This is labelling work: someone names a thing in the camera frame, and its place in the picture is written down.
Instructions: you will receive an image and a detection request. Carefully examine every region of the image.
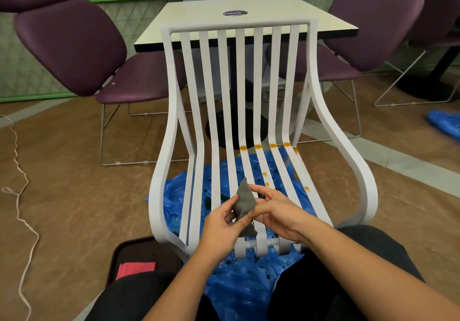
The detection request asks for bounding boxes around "black round table base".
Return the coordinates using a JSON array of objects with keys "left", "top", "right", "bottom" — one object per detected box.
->
[
  {"left": 205, "top": 79, "right": 269, "bottom": 149},
  {"left": 395, "top": 45, "right": 460, "bottom": 103}
]

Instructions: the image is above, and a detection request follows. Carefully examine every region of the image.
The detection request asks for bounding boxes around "person's right hand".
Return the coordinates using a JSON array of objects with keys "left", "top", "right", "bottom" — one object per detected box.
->
[{"left": 248, "top": 184, "right": 318, "bottom": 243}]

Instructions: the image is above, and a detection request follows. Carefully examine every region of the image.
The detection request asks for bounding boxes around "pink cloth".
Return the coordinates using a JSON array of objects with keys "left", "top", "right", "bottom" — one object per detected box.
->
[{"left": 115, "top": 262, "right": 157, "bottom": 281}]

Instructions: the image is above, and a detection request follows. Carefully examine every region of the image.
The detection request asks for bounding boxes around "person's left hand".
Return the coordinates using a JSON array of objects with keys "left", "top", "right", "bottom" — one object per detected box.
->
[{"left": 195, "top": 194, "right": 256, "bottom": 267}]

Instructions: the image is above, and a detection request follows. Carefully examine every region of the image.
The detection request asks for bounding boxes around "grey cleaning cloth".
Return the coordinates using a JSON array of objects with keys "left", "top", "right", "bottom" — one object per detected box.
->
[{"left": 231, "top": 177, "right": 259, "bottom": 238}]

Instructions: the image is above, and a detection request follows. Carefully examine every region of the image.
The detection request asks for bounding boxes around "blue plastic sheet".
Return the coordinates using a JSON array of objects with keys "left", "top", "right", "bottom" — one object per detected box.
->
[
  {"left": 145, "top": 148, "right": 319, "bottom": 321},
  {"left": 425, "top": 110, "right": 460, "bottom": 140}
]

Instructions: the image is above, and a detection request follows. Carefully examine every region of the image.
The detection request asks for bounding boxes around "person's left forearm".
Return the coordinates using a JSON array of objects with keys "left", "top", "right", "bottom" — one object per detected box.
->
[{"left": 142, "top": 252, "right": 225, "bottom": 321}]

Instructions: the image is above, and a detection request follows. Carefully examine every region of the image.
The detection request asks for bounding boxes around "white cord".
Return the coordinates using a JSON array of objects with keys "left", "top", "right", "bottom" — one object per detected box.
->
[{"left": 0, "top": 114, "right": 40, "bottom": 321}]

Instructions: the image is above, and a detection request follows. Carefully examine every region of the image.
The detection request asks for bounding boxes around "cream square table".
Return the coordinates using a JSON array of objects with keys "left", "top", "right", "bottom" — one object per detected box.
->
[{"left": 134, "top": 0, "right": 359, "bottom": 53}]

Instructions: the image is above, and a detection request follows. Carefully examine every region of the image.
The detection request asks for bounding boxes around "person's right forearm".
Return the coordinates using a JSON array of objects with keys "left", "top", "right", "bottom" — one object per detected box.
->
[{"left": 301, "top": 220, "right": 460, "bottom": 321}]

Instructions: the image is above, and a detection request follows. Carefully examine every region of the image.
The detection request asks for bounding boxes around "white slatted chair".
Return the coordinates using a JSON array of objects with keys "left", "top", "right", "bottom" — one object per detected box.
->
[{"left": 148, "top": 18, "right": 379, "bottom": 260}]

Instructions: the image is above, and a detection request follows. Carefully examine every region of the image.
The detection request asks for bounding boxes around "purple lounge chair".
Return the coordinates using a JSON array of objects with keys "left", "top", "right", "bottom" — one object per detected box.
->
[
  {"left": 373, "top": 0, "right": 460, "bottom": 108},
  {"left": 0, "top": 0, "right": 193, "bottom": 167},
  {"left": 265, "top": 0, "right": 460, "bottom": 145}
]

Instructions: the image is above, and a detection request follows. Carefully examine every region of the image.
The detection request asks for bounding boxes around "dark brown tray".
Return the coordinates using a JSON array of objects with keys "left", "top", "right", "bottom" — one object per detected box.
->
[{"left": 105, "top": 236, "right": 182, "bottom": 289}]

